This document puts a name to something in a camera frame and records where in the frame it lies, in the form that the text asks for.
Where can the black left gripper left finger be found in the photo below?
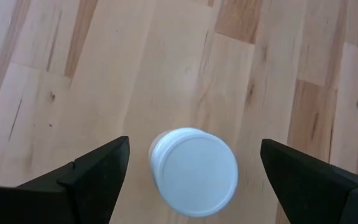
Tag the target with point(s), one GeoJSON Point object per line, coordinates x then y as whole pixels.
{"type": "Point", "coordinates": [57, 199]}

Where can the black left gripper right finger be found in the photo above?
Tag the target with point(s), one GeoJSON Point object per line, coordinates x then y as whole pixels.
{"type": "Point", "coordinates": [322, 193]}

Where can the white pill bottle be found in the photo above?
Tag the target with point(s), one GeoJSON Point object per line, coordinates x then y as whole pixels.
{"type": "Point", "coordinates": [194, 174]}

